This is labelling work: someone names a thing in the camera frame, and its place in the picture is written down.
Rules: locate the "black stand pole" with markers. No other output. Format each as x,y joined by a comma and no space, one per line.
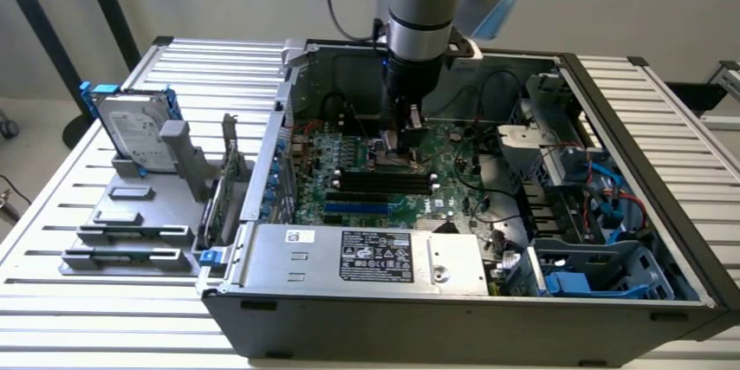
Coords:
43,27

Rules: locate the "open black PC case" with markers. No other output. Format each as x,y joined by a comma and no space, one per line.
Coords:
439,326

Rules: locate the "metal disk bay cage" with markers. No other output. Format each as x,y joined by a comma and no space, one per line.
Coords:
540,144

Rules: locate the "silver CPU chip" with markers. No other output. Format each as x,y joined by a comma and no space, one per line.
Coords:
132,192

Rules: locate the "blue plastic drive caddy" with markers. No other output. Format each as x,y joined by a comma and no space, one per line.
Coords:
601,270

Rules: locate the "blue case latch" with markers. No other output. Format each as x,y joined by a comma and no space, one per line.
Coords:
211,256

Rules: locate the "CPU socket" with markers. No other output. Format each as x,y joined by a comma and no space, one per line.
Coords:
399,162

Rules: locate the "black expansion slot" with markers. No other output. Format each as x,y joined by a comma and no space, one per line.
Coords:
355,196

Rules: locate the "black RAM slots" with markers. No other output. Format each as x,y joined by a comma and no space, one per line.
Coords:
384,181

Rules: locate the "green motherboard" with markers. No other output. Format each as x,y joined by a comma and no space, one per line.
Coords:
456,196

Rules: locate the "neighbouring metal slat table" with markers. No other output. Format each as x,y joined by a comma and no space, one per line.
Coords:
723,92

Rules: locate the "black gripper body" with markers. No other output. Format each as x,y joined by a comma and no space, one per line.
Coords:
411,79

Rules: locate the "blue expansion slot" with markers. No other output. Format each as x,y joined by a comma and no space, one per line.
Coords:
355,208

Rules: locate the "grey parts rack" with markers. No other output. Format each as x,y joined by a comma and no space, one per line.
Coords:
168,214

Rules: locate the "graphics card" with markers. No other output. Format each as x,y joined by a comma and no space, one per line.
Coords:
223,196

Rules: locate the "hard disk with blue bracket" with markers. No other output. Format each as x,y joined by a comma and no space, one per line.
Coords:
136,127

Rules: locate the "silver power supply unit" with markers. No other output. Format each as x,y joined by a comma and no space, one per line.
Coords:
324,261

